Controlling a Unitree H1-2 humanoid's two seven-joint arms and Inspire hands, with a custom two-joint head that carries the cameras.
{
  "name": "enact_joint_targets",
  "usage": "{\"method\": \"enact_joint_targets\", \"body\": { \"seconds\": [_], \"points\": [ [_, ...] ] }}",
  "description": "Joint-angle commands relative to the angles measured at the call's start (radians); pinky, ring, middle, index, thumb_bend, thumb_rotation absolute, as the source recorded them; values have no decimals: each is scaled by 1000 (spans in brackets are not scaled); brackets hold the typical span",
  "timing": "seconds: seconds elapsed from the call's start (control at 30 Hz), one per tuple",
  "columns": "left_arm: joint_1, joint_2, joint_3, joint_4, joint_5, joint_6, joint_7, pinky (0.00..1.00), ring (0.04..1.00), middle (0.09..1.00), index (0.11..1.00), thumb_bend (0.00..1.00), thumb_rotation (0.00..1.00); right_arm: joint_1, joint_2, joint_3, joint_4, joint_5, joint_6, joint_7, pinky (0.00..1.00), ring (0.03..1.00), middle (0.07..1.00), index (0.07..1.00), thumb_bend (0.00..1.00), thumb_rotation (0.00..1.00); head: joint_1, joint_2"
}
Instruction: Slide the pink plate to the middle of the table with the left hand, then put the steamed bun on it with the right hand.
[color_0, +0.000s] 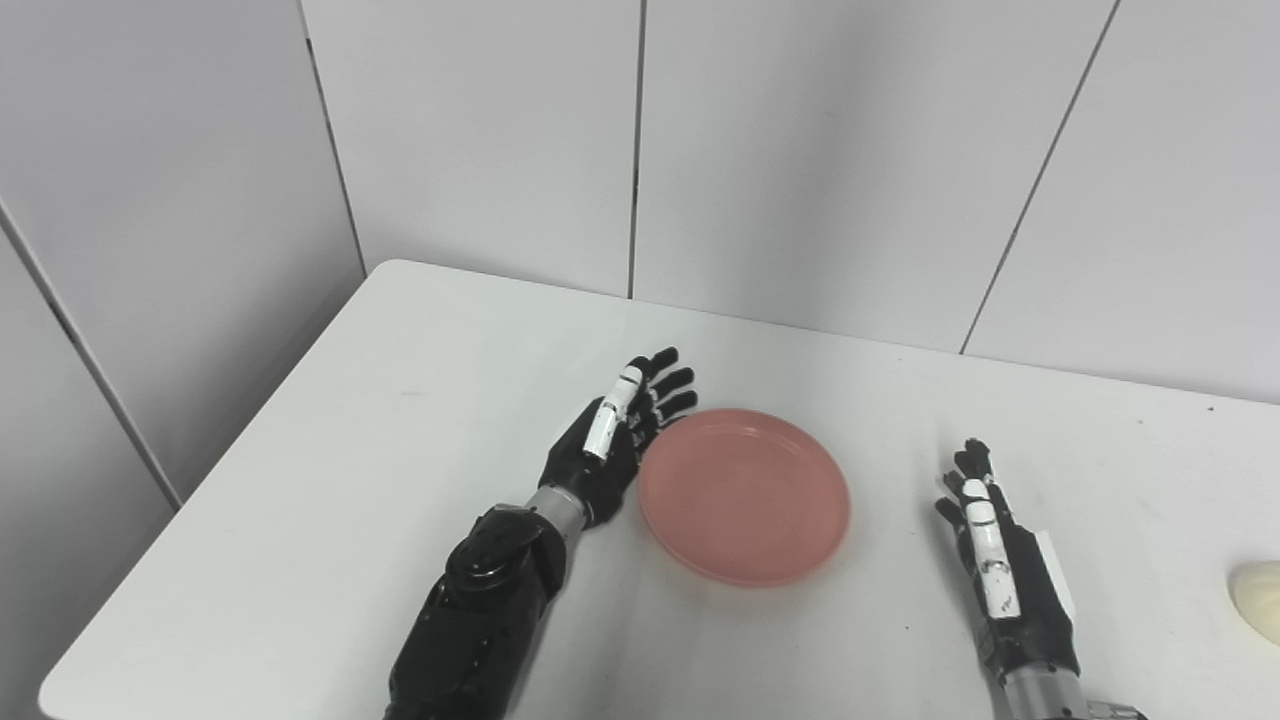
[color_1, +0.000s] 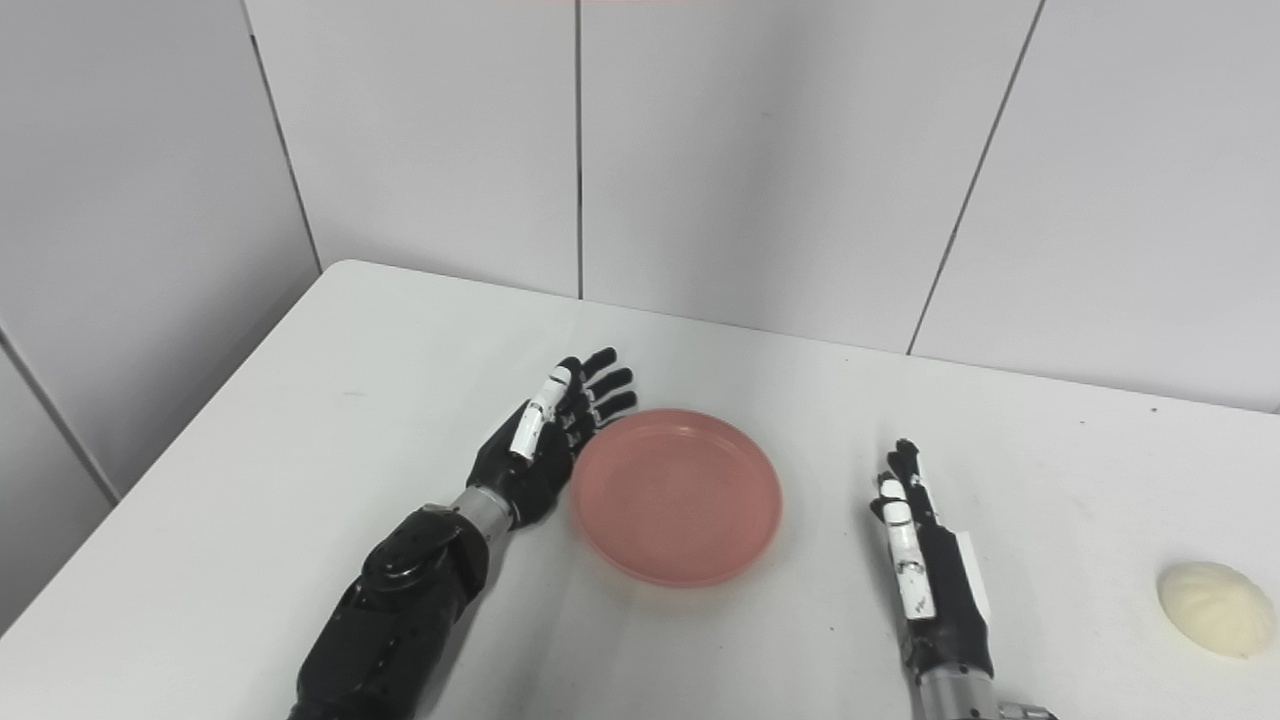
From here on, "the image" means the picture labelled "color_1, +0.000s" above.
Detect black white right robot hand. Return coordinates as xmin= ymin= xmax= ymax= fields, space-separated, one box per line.
xmin=869 ymin=438 xmax=996 ymax=686

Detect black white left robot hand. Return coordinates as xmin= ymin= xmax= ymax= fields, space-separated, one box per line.
xmin=466 ymin=347 xmax=639 ymax=528

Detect pink round plate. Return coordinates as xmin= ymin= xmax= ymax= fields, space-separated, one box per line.
xmin=571 ymin=408 xmax=784 ymax=588

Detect white steamed bun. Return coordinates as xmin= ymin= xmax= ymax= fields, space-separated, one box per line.
xmin=1157 ymin=561 xmax=1277 ymax=659

